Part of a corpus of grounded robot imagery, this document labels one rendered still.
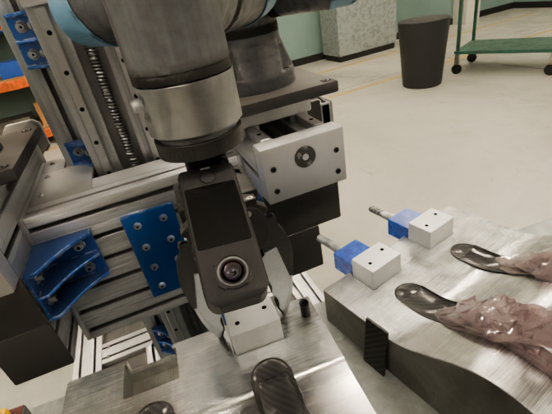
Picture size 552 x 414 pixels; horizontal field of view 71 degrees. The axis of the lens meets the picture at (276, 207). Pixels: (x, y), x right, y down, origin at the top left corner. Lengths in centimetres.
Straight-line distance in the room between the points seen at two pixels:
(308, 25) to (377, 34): 101
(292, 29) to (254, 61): 548
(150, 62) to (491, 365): 35
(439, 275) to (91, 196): 53
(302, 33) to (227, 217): 596
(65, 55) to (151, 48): 47
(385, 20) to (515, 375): 611
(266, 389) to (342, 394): 7
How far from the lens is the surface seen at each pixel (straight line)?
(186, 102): 28
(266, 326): 39
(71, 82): 74
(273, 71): 67
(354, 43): 607
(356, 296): 49
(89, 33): 45
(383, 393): 48
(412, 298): 50
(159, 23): 27
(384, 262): 49
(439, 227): 56
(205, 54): 28
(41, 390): 187
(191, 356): 42
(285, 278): 38
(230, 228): 29
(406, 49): 426
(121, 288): 76
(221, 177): 31
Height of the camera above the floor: 120
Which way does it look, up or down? 30 degrees down
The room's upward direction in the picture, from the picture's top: 11 degrees counter-clockwise
